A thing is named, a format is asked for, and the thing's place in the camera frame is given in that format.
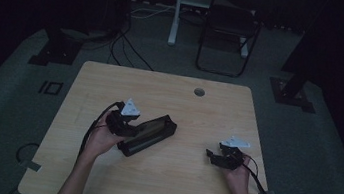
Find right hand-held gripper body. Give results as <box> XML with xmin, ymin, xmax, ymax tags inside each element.
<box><xmin>215</xmin><ymin>134</ymin><xmax>252</xmax><ymax>173</ymax></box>

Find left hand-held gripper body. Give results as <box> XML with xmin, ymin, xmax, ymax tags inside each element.
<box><xmin>102</xmin><ymin>95</ymin><xmax>144</xmax><ymax>140</ymax></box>

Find black pencil case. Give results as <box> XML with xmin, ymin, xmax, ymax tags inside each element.
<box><xmin>116</xmin><ymin>108</ymin><xmax>180</xmax><ymax>164</ymax></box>

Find person's right hand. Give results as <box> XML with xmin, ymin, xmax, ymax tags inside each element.
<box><xmin>220</xmin><ymin>152</ymin><xmax>255</xmax><ymax>194</ymax></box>

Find person's left hand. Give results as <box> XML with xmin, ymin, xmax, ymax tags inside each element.
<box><xmin>83</xmin><ymin>106</ymin><xmax>130</xmax><ymax>166</ymax></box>

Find round grey table grommet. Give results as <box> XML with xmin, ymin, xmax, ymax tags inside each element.
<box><xmin>192</xmin><ymin>86</ymin><xmax>206</xmax><ymax>98</ymax></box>

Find black metal stand base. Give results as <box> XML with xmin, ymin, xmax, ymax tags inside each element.
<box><xmin>27</xmin><ymin>22</ymin><xmax>86</xmax><ymax>72</ymax></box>
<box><xmin>265</xmin><ymin>69</ymin><xmax>321</xmax><ymax>115</ymax></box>

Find white desk leg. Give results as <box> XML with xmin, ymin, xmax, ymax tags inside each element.
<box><xmin>167</xmin><ymin>0</ymin><xmax>185</xmax><ymax>47</ymax></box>

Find black folding chair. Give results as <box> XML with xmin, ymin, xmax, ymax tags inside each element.
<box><xmin>193</xmin><ymin>0</ymin><xmax>267</xmax><ymax>82</ymax></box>

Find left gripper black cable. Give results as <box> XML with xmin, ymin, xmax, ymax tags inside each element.
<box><xmin>75</xmin><ymin>97</ymin><xmax>125</xmax><ymax>172</ymax></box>

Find black floor cables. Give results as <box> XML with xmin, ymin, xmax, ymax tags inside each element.
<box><xmin>78</xmin><ymin>14</ymin><xmax>161</xmax><ymax>73</ymax></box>

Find black looped floor cable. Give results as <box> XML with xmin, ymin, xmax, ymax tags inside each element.
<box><xmin>14</xmin><ymin>139</ymin><xmax>41</xmax><ymax>168</ymax></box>

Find white floor cable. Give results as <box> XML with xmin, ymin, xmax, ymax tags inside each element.
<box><xmin>129</xmin><ymin>0</ymin><xmax>177</xmax><ymax>25</ymax></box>

